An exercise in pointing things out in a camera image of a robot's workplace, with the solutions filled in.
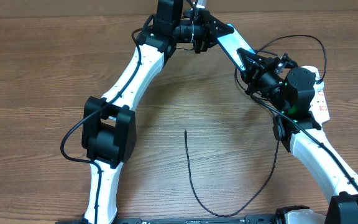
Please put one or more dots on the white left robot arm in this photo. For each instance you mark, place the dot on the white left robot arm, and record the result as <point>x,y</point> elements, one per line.
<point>108,126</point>

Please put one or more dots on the white power strip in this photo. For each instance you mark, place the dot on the white power strip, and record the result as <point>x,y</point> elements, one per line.
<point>318,105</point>

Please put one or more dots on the blue smartphone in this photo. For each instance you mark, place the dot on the blue smartphone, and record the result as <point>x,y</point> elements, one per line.
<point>230,43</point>

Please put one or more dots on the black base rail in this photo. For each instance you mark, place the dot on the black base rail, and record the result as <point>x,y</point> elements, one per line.
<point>248,219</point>

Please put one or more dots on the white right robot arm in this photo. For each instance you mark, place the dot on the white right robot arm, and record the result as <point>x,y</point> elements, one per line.
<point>295,95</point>

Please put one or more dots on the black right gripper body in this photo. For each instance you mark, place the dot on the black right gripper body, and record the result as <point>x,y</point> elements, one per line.
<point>263,79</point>

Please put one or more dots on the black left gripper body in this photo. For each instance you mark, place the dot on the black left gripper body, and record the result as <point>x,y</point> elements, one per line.
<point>201,38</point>

